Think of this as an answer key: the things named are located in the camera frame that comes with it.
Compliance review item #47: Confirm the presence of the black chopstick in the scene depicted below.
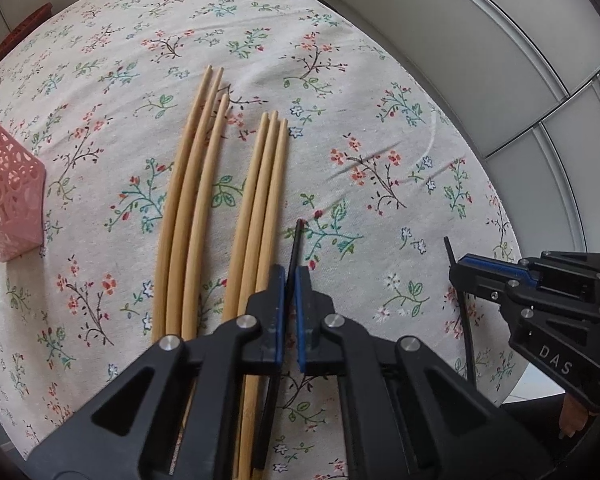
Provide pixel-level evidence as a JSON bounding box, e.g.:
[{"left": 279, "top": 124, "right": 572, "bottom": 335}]
[
  {"left": 444, "top": 236, "right": 478, "bottom": 388},
  {"left": 252, "top": 218, "right": 306, "bottom": 473}
]

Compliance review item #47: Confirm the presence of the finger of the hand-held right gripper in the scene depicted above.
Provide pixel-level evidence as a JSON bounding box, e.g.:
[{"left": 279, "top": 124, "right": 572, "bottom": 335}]
[
  {"left": 448, "top": 264, "right": 531, "bottom": 313},
  {"left": 457, "top": 250, "right": 600, "bottom": 321}
]

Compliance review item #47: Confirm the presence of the pink perforated utensil holder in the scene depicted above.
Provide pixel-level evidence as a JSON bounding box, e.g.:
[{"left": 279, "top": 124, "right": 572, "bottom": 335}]
[{"left": 0, "top": 105, "right": 47, "bottom": 262}]

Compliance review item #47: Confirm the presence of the floral tablecloth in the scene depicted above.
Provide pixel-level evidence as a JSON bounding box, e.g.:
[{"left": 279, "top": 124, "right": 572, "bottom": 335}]
[{"left": 0, "top": 0, "right": 525, "bottom": 480}]

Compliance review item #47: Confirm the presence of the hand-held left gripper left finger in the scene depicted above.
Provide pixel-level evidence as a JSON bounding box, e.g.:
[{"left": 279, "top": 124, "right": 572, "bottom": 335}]
[{"left": 25, "top": 264, "right": 287, "bottom": 480}]

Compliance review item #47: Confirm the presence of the person's right hand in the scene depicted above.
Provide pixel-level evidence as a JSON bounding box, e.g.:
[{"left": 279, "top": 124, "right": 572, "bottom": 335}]
[{"left": 559, "top": 394, "right": 592, "bottom": 440}]

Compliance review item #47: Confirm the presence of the red-brown plastic basket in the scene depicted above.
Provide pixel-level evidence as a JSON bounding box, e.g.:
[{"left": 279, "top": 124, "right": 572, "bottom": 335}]
[{"left": 0, "top": 3, "right": 54, "bottom": 61}]

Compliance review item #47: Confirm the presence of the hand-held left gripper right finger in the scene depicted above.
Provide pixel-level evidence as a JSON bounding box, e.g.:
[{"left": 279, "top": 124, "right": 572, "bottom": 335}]
[{"left": 294, "top": 265, "right": 556, "bottom": 480}]

